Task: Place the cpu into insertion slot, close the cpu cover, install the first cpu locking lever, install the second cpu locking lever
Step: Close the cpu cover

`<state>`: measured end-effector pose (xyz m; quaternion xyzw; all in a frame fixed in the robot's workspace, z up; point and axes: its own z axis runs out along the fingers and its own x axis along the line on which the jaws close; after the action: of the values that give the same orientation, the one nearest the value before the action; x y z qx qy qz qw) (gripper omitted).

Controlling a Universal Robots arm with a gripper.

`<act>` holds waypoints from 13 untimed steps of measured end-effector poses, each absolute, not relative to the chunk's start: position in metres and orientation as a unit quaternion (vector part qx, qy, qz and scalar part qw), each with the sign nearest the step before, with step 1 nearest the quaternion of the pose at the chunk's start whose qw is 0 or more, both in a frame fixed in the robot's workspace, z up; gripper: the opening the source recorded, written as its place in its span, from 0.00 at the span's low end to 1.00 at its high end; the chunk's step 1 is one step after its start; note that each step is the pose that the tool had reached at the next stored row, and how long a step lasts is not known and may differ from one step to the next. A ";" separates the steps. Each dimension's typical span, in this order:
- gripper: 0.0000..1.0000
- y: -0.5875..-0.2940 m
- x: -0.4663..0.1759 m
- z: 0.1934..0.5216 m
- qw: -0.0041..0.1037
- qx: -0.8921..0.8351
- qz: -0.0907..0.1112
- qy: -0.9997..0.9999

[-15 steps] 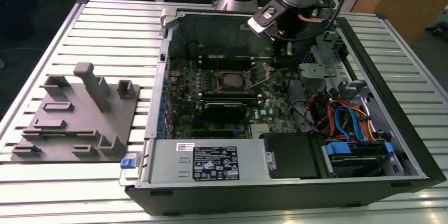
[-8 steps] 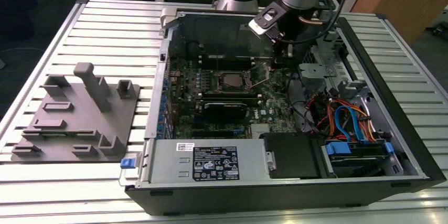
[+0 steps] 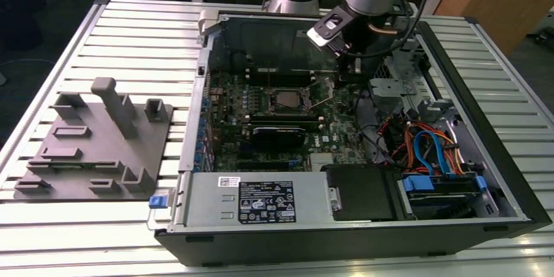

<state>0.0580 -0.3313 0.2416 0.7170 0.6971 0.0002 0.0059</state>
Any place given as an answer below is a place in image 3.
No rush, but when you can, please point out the silver metal drive cage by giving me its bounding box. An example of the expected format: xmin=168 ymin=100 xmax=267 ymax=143
xmin=365 ymin=37 xmax=461 ymax=122

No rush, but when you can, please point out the silver topped CPU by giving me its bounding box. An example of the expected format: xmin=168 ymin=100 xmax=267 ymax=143
xmin=272 ymin=90 xmax=304 ymax=109

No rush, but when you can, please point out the silver chipset heatsink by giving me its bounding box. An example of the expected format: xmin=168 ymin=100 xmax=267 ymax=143
xmin=307 ymin=152 xmax=337 ymax=165

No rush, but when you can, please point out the black PC case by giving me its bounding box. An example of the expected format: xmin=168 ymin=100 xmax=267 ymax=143
xmin=146 ymin=9 xmax=552 ymax=267

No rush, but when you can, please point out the green motherboard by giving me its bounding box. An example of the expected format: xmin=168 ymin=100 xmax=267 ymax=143
xmin=206 ymin=72 xmax=372 ymax=173

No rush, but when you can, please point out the black wire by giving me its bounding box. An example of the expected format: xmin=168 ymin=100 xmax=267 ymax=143
xmin=352 ymin=93 xmax=405 ymax=169

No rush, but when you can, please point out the grey parts rack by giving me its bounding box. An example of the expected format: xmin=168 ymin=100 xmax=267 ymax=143
xmin=12 ymin=77 xmax=174 ymax=200

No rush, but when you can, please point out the hard disk in blue carrier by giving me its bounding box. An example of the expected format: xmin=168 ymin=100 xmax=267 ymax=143
xmin=400 ymin=173 xmax=488 ymax=221

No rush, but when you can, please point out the CPU socket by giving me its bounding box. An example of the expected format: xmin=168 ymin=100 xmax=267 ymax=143
xmin=265 ymin=88 xmax=317 ymax=116

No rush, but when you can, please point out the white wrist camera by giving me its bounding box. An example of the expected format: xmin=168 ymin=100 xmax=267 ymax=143
xmin=305 ymin=6 xmax=353 ymax=56

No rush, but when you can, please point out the blue data wire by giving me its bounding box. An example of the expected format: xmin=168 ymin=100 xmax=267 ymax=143
xmin=412 ymin=130 xmax=453 ymax=179

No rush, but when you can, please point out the black plastic shroud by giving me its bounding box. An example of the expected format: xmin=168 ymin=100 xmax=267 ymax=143
xmin=321 ymin=163 xmax=407 ymax=223

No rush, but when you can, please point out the blue floor cable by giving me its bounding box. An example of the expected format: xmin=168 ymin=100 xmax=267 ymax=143
xmin=0 ymin=58 xmax=60 ymax=67

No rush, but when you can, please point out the orange power wire bundle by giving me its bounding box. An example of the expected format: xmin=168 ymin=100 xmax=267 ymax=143
xmin=387 ymin=120 xmax=475 ymax=177

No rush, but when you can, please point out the silver power supply unit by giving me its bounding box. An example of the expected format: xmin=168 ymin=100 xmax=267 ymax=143
xmin=182 ymin=172 xmax=336 ymax=226

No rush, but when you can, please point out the brass cable connector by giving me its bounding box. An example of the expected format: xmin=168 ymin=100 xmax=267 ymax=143
xmin=365 ymin=23 xmax=397 ymax=36

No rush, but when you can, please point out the black graphics card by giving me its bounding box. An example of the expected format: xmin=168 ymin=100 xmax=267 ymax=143
xmin=249 ymin=125 xmax=307 ymax=152

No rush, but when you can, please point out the blue case latch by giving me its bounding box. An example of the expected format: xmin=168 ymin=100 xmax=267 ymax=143
xmin=146 ymin=195 xmax=168 ymax=210

